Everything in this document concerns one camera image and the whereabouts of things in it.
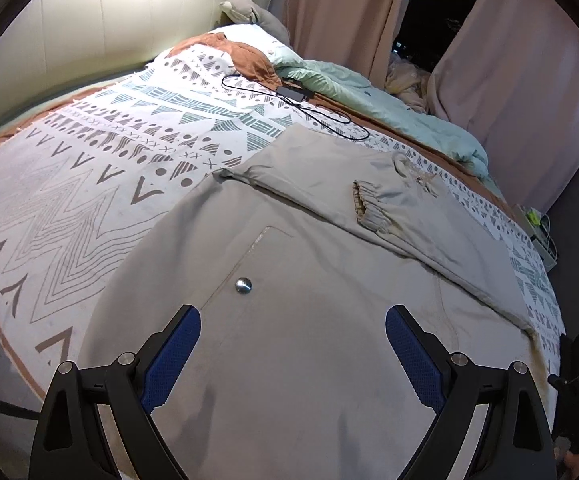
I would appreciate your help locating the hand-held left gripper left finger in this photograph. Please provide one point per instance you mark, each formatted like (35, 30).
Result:
(172, 360)

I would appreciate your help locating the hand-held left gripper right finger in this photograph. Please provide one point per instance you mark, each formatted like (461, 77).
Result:
(414, 360)

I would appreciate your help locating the beige jacket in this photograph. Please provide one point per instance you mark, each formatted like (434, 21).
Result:
(289, 240)

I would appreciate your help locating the person's right hand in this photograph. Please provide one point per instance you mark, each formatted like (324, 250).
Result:
(574, 464)

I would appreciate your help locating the white nightstand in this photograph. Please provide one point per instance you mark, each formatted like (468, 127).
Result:
(544, 247)

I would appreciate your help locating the green object on nightstand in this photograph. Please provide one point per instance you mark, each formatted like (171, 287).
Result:
(533, 217)

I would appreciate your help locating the patterned tasselled blanket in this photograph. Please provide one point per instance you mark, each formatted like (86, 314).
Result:
(69, 200)

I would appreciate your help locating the mint green duvet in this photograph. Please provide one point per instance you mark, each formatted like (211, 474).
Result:
(394, 105)

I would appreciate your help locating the pink cloth pile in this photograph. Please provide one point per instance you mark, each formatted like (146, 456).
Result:
(409, 80)

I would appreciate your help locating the black charger brick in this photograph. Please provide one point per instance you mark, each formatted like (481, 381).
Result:
(294, 93)

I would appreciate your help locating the white pillow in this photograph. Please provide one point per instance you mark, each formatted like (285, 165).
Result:
(257, 36)

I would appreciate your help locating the cream padded headboard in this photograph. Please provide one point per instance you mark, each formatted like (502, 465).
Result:
(94, 25)

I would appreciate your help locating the grey plush toy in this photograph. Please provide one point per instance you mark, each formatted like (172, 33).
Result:
(242, 7)

